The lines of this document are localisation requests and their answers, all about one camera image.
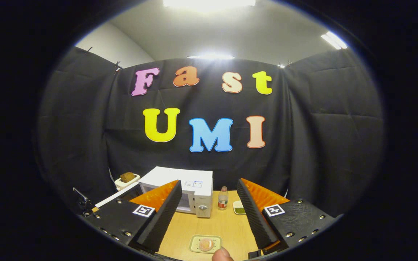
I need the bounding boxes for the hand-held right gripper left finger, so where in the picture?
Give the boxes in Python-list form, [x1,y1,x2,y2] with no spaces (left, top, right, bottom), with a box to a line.
[85,180,183,253]

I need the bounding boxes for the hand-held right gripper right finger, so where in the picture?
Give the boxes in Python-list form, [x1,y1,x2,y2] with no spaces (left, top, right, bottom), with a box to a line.
[237,178,337,254]

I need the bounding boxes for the white microwave oven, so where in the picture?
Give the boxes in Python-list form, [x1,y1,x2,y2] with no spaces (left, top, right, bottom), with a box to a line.
[95,166,214,218]

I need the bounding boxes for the crumb-coated cream-filled bun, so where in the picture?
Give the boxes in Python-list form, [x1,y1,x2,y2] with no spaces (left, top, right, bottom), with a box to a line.
[198,237,216,252]

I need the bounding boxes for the pale rectangular food plate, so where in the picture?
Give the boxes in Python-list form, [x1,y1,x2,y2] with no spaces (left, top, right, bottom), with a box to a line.
[189,235,223,254]

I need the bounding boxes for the small red-label bottle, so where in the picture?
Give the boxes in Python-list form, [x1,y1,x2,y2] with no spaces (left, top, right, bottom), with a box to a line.
[218,186,229,211]

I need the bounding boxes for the white toaster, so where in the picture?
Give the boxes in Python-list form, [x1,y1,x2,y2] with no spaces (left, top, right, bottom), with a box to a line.
[114,173,141,192]

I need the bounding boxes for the long narrow ceiling light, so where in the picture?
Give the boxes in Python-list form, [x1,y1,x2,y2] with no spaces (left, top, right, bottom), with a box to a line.
[187,54,235,60]

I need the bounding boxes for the double-tube ceiling light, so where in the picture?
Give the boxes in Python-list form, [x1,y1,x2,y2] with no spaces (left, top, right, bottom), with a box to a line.
[320,31,348,50]

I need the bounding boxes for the large ceiling light panel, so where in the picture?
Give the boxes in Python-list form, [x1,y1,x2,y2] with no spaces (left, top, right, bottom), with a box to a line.
[163,0,257,11]

